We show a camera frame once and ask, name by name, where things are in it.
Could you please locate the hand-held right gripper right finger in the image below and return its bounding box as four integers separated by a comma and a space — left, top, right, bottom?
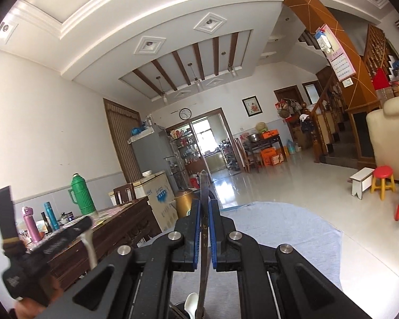
208, 199, 373, 319

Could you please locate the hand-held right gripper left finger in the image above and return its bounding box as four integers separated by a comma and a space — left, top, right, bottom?
41, 199, 202, 319

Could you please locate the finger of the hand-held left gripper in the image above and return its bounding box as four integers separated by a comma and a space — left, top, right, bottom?
0, 185, 22, 256
30, 215, 94, 257

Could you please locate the white ceramic spoon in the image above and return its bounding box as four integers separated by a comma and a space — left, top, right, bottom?
184, 293, 200, 318
81, 229, 98, 270

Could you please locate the person's left hand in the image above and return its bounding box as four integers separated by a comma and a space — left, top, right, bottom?
8, 274, 65, 319

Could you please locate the dark glass bottle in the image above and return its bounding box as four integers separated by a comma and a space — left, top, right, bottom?
41, 212, 53, 234

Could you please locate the teal bottle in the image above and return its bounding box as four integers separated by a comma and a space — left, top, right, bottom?
43, 202, 61, 231

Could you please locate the pink bottle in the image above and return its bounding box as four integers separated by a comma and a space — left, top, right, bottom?
22, 206, 42, 244

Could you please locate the gold electric kettle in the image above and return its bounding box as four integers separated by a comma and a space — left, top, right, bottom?
174, 188, 200, 222

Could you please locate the green thermos flask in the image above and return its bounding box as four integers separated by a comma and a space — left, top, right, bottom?
68, 173, 97, 216

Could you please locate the white chest freezer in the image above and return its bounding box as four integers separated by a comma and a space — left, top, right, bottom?
133, 171, 180, 232

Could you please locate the carved wooden table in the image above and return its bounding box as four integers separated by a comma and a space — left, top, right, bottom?
16, 195, 163, 289

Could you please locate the grey terry towel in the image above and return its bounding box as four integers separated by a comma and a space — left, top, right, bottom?
169, 201, 345, 306

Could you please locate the glass shelf rack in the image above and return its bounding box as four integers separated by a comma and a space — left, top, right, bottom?
166, 128, 200, 187

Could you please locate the wooden dining chair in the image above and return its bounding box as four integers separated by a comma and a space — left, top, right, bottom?
233, 137, 263, 174

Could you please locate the grey refrigerator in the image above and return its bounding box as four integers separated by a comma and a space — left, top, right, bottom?
128, 124, 180, 182

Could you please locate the orange crate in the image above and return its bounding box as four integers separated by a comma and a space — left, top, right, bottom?
260, 147, 288, 167

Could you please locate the wooden side table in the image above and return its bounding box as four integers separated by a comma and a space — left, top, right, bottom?
243, 135, 288, 173

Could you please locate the brown wooden door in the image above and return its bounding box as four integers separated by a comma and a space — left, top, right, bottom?
103, 98, 144, 184

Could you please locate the pendant lamp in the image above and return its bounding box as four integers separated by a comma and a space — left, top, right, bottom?
188, 63, 202, 92
227, 53, 239, 78
156, 76, 169, 106

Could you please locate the wooden staircase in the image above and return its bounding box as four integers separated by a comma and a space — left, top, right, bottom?
307, 23, 396, 171

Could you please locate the small white stool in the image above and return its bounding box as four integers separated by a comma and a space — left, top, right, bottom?
348, 167, 376, 201

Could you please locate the red round stool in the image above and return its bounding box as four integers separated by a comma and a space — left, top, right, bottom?
371, 165, 397, 201

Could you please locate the cream sofa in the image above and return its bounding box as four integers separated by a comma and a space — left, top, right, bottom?
366, 94, 399, 182

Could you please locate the framed wall picture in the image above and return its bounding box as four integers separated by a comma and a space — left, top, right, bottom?
242, 96, 262, 117

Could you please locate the pink wall calendar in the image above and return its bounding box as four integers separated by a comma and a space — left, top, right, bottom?
321, 24, 357, 81

